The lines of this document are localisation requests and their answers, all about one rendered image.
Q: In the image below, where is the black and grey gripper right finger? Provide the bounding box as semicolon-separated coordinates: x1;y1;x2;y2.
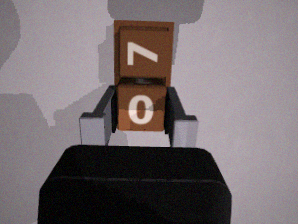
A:
164;87;199;148

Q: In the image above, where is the brown cube with white digit 0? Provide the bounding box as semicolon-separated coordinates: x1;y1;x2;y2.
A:
116;77;167;132

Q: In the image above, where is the brown cube with white number 7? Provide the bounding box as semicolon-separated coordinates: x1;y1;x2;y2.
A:
118;28;168;78

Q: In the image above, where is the brown rectangular tray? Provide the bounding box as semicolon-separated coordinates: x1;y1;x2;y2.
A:
114;20;174;86

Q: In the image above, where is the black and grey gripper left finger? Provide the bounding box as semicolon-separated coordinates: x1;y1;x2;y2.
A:
79;85;118;145

